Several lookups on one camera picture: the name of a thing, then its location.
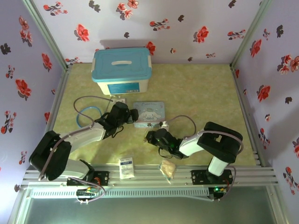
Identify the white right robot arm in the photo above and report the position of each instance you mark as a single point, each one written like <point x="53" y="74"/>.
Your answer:
<point x="210" y="144"/>

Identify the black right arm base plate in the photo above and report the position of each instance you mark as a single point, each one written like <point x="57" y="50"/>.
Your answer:
<point x="198" y="177"/>

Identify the white storage box blue lid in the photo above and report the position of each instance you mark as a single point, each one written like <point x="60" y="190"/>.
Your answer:
<point x="121" y="67"/>

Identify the blue stethoscope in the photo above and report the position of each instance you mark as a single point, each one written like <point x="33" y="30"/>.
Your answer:
<point x="80" y="112"/>

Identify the clear bag of beige cotton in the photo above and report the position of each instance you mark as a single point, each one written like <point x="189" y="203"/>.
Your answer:
<point x="167" y="169"/>

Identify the green circuit board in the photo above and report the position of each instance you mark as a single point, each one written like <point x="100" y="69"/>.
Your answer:
<point x="85" y="192"/>
<point x="219" y="190"/>

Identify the blue cartoon dog tin box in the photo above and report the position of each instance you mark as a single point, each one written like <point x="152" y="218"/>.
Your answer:
<point x="150" y="112"/>

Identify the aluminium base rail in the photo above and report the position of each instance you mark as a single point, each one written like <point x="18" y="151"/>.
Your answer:
<point x="149" y="180"/>

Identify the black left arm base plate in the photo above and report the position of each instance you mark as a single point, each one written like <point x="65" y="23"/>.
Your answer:
<point x="102" y="178"/>

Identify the white gauze packet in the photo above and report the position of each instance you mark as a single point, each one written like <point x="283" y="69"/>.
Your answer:
<point x="126" y="170"/>

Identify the aluminium side rail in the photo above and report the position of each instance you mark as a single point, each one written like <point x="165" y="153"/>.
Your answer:
<point x="56" y="109"/>
<point x="246" y="112"/>

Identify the green right circuit board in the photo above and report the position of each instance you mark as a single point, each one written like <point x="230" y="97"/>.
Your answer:
<point x="219" y="190"/>

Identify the green left circuit board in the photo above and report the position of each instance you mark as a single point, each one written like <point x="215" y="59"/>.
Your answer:
<point x="85" y="192"/>

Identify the aluminium frame post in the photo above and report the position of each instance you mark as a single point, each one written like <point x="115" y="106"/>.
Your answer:
<point x="251" y="32"/>
<point x="44" y="32"/>

